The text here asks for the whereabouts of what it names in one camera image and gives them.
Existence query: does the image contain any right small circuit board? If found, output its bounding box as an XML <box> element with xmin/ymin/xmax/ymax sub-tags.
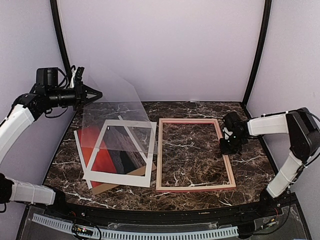
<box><xmin>259</xmin><ymin>218</ymin><xmax>278</xmax><ymax>230</ymax></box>

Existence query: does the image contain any clear acrylic sheet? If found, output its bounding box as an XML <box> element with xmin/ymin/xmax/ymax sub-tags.
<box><xmin>80</xmin><ymin>63</ymin><xmax>157</xmax><ymax>155</ymax></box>

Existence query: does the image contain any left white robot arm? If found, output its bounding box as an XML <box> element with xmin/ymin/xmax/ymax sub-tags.
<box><xmin>0</xmin><ymin>83</ymin><xmax>103</xmax><ymax>218</ymax></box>

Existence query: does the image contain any small circuit board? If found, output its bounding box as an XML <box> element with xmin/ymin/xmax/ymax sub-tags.
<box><xmin>259</xmin><ymin>218</ymin><xmax>278</xmax><ymax>230</ymax></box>
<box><xmin>71</xmin><ymin>224</ymin><xmax>94</xmax><ymax>235</ymax></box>

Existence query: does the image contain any white mat board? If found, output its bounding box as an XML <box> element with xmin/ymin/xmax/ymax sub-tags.
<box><xmin>82</xmin><ymin>119</ymin><xmax>157</xmax><ymax>189</ymax></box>

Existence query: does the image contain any red and grey photo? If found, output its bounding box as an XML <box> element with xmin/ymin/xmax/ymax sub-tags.
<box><xmin>73</xmin><ymin>114</ymin><xmax>148</xmax><ymax>191</ymax></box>

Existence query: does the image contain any brown cardboard backing board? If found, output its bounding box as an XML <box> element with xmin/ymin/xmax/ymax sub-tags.
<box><xmin>87</xmin><ymin>166</ymin><xmax>146</xmax><ymax>195</ymax></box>

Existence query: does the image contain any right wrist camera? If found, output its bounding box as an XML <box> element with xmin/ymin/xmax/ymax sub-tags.
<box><xmin>222</xmin><ymin>111</ymin><xmax>241</xmax><ymax>129</ymax></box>

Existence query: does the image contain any pink wooden picture frame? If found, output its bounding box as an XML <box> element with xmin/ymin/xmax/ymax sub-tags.
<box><xmin>155</xmin><ymin>118</ymin><xmax>237</xmax><ymax>193</ymax></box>

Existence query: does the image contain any black front rail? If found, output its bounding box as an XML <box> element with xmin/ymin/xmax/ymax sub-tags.
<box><xmin>27</xmin><ymin>199</ymin><xmax>301</xmax><ymax>228</ymax></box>

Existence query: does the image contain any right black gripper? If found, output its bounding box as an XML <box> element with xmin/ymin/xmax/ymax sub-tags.
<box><xmin>219</xmin><ymin>133</ymin><xmax>246</xmax><ymax>155</ymax></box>

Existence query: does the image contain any left black enclosure post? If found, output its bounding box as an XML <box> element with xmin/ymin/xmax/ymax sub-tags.
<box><xmin>49</xmin><ymin>0</ymin><xmax>72</xmax><ymax>79</ymax></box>

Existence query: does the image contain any white slotted cable duct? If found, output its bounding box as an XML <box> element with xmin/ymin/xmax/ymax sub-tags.
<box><xmin>31</xmin><ymin>213</ymin><xmax>239</xmax><ymax>240</ymax></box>

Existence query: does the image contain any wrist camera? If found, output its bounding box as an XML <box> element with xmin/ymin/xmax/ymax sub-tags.
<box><xmin>222</xmin><ymin>111</ymin><xmax>241</xmax><ymax>129</ymax></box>
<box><xmin>69</xmin><ymin>66</ymin><xmax>85</xmax><ymax>89</ymax></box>

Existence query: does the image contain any left small circuit board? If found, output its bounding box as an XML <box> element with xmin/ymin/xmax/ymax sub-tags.
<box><xmin>71</xmin><ymin>224</ymin><xmax>94</xmax><ymax>235</ymax></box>

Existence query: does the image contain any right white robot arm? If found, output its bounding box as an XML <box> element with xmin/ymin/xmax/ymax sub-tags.
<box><xmin>219</xmin><ymin>107</ymin><xmax>320</xmax><ymax>217</ymax></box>

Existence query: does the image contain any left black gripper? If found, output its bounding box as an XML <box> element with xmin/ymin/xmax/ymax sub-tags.
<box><xmin>46</xmin><ymin>80</ymin><xmax>103</xmax><ymax>110</ymax></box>

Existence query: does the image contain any black enclosure post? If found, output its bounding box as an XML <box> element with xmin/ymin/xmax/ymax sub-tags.
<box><xmin>241</xmin><ymin>0</ymin><xmax>272</xmax><ymax>109</ymax></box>
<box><xmin>49</xmin><ymin>0</ymin><xmax>72</xmax><ymax>79</ymax></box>

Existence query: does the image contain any right black enclosure post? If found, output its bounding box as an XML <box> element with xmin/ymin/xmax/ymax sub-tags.
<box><xmin>241</xmin><ymin>0</ymin><xmax>272</xmax><ymax>109</ymax></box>

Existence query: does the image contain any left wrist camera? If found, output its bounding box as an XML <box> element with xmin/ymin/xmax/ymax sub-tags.
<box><xmin>69</xmin><ymin>66</ymin><xmax>85</xmax><ymax>89</ymax></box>

